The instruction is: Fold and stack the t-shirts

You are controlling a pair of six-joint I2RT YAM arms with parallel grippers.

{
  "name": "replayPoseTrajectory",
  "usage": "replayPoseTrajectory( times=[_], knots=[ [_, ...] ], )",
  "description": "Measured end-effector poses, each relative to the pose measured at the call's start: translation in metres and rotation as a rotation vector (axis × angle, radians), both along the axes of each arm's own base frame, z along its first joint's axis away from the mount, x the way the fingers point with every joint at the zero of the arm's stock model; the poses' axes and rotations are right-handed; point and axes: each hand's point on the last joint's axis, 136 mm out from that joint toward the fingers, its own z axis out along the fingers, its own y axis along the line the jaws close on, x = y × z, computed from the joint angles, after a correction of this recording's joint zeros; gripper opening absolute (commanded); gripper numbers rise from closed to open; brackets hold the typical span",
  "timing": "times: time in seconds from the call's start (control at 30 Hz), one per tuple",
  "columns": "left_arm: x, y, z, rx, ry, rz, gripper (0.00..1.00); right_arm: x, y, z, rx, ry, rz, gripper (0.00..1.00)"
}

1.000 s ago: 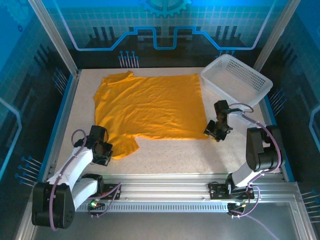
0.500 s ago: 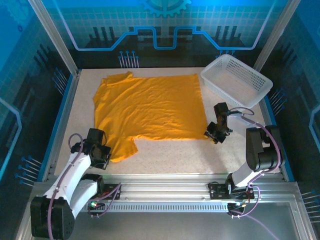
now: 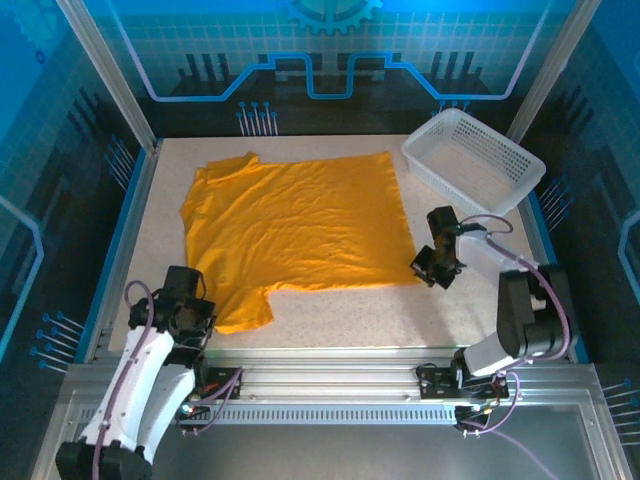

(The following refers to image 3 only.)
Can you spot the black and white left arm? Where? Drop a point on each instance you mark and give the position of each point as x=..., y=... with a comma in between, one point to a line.
x=145, y=380

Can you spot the aluminium frame post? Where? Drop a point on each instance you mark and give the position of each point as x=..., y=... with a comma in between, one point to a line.
x=112, y=75
x=546, y=75

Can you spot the white plastic basket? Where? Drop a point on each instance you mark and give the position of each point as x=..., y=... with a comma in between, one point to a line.
x=475, y=160

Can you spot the small LED circuit board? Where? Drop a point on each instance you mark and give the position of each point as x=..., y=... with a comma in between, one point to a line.
x=195, y=410
x=475, y=410

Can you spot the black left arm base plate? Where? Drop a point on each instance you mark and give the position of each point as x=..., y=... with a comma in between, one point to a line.
x=225, y=385

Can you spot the yellow t-shirt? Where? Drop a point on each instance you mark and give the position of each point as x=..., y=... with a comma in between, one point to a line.
x=300, y=225

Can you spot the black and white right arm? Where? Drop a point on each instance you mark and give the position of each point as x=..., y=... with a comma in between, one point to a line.
x=520, y=310

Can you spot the aluminium mounting rail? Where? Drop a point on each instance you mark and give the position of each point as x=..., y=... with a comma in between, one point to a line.
x=325, y=375

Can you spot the aluminium side rail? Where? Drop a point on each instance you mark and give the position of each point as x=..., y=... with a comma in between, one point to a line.
x=142, y=175
x=536, y=230

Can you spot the grey metal lower tray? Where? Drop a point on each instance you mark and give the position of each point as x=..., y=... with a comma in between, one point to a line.
x=325, y=450

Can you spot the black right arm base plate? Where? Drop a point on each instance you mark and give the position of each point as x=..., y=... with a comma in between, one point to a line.
x=435, y=382

